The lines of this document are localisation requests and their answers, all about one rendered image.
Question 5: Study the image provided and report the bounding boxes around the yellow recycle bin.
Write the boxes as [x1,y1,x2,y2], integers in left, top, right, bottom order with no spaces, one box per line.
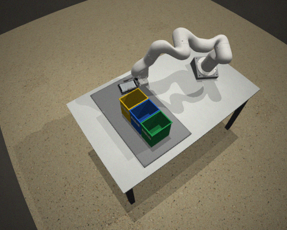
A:
[119,88,148,122]

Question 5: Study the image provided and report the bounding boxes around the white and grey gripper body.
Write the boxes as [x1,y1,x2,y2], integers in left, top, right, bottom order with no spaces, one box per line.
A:
[138,78,149,87]

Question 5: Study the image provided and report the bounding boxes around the green bin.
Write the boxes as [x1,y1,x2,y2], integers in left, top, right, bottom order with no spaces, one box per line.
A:
[140,110,173,147]

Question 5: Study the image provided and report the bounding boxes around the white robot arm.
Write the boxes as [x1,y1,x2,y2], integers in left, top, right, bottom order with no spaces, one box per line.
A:
[131,28,232,80]

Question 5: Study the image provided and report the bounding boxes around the blue bin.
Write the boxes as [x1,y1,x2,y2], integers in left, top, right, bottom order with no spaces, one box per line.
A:
[129,99,160,134]

